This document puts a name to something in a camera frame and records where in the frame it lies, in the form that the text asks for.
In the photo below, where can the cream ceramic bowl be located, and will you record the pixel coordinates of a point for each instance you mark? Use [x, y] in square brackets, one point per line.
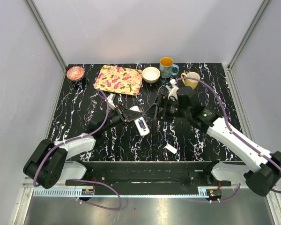
[151, 74]

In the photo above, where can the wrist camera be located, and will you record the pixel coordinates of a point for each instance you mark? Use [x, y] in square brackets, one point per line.
[172, 88]
[110, 99]

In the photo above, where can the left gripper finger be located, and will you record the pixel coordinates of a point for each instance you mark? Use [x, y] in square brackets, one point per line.
[133, 116]
[123, 112]

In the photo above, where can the red patterned small bowl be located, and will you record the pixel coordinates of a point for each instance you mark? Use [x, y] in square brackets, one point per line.
[75, 73]

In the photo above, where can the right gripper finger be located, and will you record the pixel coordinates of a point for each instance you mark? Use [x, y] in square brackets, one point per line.
[151, 112]
[156, 102]

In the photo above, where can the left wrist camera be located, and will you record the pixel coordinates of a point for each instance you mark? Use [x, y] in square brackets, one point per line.
[110, 99]

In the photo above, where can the white remote control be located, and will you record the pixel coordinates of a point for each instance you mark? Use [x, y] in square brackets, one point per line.
[141, 131]

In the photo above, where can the aluminium frame post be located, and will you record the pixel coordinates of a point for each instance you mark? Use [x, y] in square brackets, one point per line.
[44, 30]
[259, 14]

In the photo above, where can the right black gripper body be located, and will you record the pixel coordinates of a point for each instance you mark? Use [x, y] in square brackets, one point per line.
[171, 109]

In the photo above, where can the left aluminium frame post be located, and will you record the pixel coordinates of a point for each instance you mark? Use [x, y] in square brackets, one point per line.
[44, 30]

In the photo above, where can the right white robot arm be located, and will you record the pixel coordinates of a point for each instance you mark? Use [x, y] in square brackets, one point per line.
[261, 169]

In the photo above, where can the blue AAA battery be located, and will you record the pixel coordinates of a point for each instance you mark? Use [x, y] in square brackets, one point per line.
[142, 124]

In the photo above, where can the blue butterfly mug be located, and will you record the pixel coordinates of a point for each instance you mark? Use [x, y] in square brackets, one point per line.
[168, 68]

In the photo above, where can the right aluminium frame post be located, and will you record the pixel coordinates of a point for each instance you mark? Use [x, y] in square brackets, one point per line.
[259, 14]

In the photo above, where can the yellow mug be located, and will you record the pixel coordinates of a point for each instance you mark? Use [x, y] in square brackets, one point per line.
[191, 82]

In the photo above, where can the white battery compartment cover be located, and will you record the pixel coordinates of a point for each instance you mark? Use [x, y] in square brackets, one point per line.
[171, 148]

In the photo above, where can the floral rectangular tray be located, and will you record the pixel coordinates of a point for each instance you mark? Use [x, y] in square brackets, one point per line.
[119, 80]

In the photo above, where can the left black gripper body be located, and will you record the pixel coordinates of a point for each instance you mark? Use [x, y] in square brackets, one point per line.
[121, 117]

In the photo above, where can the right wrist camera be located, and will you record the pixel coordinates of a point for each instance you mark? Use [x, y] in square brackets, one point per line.
[172, 88]

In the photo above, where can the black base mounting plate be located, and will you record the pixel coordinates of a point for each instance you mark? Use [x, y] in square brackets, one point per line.
[153, 179]

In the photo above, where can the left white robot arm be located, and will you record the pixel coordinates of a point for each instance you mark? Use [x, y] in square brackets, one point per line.
[49, 164]

